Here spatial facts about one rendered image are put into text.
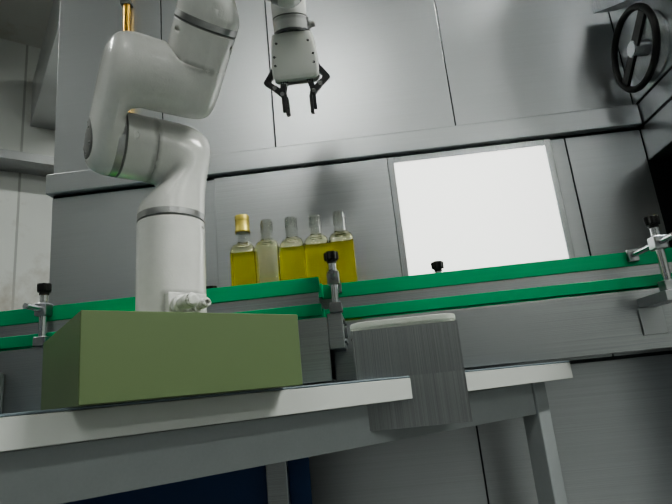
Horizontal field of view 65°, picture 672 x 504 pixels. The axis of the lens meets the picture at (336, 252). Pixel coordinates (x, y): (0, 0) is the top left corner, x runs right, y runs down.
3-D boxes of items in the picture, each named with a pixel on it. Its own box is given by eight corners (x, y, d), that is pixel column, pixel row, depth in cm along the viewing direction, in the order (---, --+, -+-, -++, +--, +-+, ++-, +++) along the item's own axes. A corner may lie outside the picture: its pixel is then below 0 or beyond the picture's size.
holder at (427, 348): (442, 373, 108) (436, 335, 110) (464, 370, 82) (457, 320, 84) (359, 381, 109) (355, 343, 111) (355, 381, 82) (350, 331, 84)
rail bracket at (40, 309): (55, 348, 107) (57, 283, 111) (32, 345, 100) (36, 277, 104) (36, 350, 107) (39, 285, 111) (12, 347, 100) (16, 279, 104)
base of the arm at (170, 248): (246, 322, 70) (242, 212, 74) (154, 319, 62) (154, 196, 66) (193, 337, 81) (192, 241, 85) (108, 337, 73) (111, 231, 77)
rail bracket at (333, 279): (346, 318, 114) (341, 262, 117) (342, 307, 98) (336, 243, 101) (333, 320, 114) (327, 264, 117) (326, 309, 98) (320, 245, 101)
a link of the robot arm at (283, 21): (314, 22, 116) (316, 35, 117) (275, 27, 117) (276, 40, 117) (313, 10, 109) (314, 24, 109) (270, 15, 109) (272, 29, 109)
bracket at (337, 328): (350, 350, 111) (346, 317, 112) (348, 347, 102) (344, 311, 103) (333, 352, 111) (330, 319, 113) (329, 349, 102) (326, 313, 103)
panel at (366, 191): (572, 266, 133) (546, 143, 141) (577, 263, 130) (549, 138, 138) (222, 304, 136) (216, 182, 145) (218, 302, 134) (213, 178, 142)
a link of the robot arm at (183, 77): (245, 44, 71) (119, 1, 62) (198, 200, 80) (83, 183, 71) (224, 28, 78) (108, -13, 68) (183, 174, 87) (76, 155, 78)
